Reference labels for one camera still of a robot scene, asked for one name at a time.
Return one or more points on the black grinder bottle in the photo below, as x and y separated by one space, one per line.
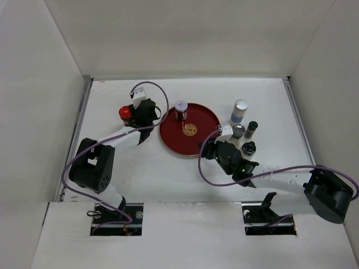
248 150

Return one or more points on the clear dome cap bottle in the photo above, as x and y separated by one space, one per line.
238 132

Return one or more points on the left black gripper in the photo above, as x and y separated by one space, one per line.
134 111

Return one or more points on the red round tray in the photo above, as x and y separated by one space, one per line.
184 137

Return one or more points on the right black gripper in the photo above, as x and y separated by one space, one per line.
208 146

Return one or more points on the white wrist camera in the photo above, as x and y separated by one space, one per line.
225 133
137 96

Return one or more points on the dark jar white lid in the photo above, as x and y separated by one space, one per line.
180 110

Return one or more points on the tall blue label salt bottle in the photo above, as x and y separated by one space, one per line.
238 112

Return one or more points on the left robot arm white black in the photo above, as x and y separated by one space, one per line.
93 164

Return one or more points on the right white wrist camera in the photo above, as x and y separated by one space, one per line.
225 133

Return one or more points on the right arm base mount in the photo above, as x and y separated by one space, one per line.
260 220

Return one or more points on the red cap sauce jar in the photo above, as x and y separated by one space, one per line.
125 114

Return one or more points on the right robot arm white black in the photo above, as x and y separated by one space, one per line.
302 189

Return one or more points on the small black cap spice bottle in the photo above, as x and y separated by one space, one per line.
251 128

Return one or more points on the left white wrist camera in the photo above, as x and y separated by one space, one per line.
137 96

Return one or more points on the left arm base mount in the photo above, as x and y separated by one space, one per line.
106 222

